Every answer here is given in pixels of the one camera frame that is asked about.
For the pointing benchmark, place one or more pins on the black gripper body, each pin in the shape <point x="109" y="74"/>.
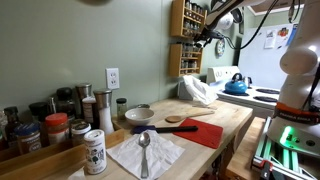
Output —
<point x="209" y="35"/>

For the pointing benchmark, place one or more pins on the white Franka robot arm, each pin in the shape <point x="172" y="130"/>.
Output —
<point x="300" y="83"/>

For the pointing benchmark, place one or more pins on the small glass jar black lid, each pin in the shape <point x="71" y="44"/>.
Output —
<point x="121" y="109"/>

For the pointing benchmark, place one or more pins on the white lid spice jar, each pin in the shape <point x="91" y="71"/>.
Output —
<point x="80" y="132"/>

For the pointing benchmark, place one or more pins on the red lid spice jar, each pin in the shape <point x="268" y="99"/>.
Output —
<point x="57" y="130"/>

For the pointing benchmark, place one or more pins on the blue lid spice jar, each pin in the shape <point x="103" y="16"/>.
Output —
<point x="29" y="140"/>

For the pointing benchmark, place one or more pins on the wooden spice rack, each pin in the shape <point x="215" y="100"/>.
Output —
<point x="176" y="20"/>
<point x="173" y="63"/>

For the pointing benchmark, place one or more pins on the small black frying pan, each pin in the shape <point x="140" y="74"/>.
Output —
<point x="237" y="16"/>

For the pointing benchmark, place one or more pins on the white cloth towel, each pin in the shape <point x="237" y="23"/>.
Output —
<point x="201" y="90"/>

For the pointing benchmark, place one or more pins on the blue kettle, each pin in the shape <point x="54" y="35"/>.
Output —
<point x="235" y="87"/>

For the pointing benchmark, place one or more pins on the small steel pot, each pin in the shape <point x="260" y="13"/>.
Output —
<point x="248" y="82"/>

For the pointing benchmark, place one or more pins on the white paper sheet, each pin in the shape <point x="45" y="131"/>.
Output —
<point x="269" y="39"/>

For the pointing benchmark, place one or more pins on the white electric stove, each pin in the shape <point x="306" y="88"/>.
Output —
<point x="240" y="100"/>

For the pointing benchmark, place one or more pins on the red printed paper sheet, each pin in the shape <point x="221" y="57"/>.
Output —
<point x="282" y="35"/>

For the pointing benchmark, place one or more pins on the wooden spoon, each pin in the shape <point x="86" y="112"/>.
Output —
<point x="175" y="118"/>

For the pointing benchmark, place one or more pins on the blue paper sheet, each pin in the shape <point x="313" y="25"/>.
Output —
<point x="291" y="35"/>

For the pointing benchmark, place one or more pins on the small metal lid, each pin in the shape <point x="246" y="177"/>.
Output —
<point x="143" y="106"/>

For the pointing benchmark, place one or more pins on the white ceramic bowl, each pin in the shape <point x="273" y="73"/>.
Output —
<point x="139" y="115"/>

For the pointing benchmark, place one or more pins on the metal spoon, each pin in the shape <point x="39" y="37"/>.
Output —
<point x="144" y="140"/>

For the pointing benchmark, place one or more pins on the white paper napkin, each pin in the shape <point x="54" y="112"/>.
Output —
<point x="163" y="155"/>

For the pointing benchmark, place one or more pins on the steel topped salt grinder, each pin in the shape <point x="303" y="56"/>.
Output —
<point x="105" y="116"/>

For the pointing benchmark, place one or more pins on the steel pepper grinder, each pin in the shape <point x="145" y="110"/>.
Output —
<point x="83" y="90"/>

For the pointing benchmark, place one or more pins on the white label spice bottle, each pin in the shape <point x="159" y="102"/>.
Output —
<point x="88" y="110"/>

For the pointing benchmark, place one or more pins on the dark bottle black cap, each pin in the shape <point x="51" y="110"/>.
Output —
<point x="65" y="100"/>

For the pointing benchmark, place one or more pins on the white printed spice shaker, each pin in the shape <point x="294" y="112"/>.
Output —
<point x="95" y="153"/>

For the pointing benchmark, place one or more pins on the bottle with metal pourer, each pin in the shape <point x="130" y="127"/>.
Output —
<point x="52" y="105"/>

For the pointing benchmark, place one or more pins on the wooden tray box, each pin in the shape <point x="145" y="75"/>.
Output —
<point x="50" y="158"/>

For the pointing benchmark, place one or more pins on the dark sauce bottle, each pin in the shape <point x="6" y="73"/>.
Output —
<point x="12" y="123"/>

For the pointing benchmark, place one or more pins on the decorative wall plate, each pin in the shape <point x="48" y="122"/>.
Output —
<point x="220" y="48"/>

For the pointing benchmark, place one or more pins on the wooden wall cabinet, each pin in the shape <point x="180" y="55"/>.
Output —
<point x="266" y="7"/>

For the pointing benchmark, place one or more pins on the white wall outlet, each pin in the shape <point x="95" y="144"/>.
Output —
<point x="112" y="78"/>

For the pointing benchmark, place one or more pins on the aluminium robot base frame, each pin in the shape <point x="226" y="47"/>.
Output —
<point x="276" y="156"/>

